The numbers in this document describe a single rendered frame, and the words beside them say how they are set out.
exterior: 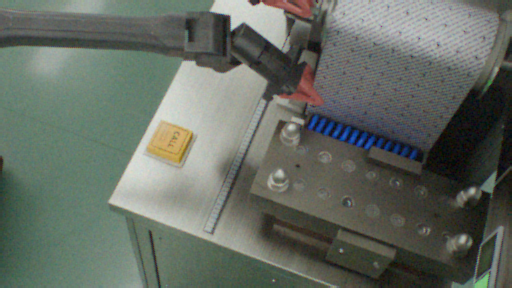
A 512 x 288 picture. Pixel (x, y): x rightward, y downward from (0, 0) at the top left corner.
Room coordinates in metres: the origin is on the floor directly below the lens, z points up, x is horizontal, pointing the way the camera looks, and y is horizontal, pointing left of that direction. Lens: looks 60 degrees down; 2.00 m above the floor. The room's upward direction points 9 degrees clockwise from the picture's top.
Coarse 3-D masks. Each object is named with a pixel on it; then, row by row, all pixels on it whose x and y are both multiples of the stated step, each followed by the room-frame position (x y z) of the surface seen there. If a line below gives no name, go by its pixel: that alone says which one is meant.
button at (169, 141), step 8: (160, 120) 0.63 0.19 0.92; (160, 128) 0.62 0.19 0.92; (168, 128) 0.62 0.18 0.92; (176, 128) 0.62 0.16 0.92; (184, 128) 0.62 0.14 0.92; (152, 136) 0.60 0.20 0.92; (160, 136) 0.60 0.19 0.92; (168, 136) 0.60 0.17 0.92; (176, 136) 0.60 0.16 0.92; (184, 136) 0.61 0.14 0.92; (192, 136) 0.62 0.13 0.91; (152, 144) 0.58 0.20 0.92; (160, 144) 0.58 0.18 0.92; (168, 144) 0.58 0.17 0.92; (176, 144) 0.59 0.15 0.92; (184, 144) 0.59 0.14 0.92; (152, 152) 0.57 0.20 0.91; (160, 152) 0.56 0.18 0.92; (168, 152) 0.57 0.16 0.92; (176, 152) 0.57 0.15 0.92; (184, 152) 0.58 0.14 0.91; (176, 160) 0.56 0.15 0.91
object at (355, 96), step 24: (336, 72) 0.64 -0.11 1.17; (360, 72) 0.63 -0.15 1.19; (336, 96) 0.64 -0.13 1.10; (360, 96) 0.63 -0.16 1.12; (384, 96) 0.62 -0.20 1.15; (408, 96) 0.61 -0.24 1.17; (432, 96) 0.61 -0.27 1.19; (336, 120) 0.63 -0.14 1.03; (360, 120) 0.62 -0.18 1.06; (384, 120) 0.62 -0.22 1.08; (408, 120) 0.61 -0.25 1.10; (432, 120) 0.60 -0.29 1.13; (408, 144) 0.60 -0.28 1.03; (432, 144) 0.60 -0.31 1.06
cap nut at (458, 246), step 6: (462, 234) 0.43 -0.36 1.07; (468, 234) 0.43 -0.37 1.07; (450, 240) 0.43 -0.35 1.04; (456, 240) 0.42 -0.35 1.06; (462, 240) 0.42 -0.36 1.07; (468, 240) 0.42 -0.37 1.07; (450, 246) 0.42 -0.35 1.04; (456, 246) 0.41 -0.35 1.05; (462, 246) 0.41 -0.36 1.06; (468, 246) 0.41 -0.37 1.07; (450, 252) 0.41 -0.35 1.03; (456, 252) 0.41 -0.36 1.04; (462, 252) 0.41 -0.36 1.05
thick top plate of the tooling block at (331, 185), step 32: (288, 160) 0.53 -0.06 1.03; (320, 160) 0.55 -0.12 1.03; (352, 160) 0.55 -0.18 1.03; (256, 192) 0.46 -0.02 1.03; (288, 192) 0.47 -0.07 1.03; (320, 192) 0.48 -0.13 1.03; (352, 192) 0.49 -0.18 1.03; (384, 192) 0.50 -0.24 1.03; (416, 192) 0.51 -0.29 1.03; (448, 192) 0.52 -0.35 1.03; (320, 224) 0.43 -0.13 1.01; (352, 224) 0.43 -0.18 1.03; (384, 224) 0.44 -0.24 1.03; (416, 224) 0.45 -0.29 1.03; (448, 224) 0.46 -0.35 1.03; (480, 224) 0.47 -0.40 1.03; (416, 256) 0.40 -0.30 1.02; (448, 256) 0.40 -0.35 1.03
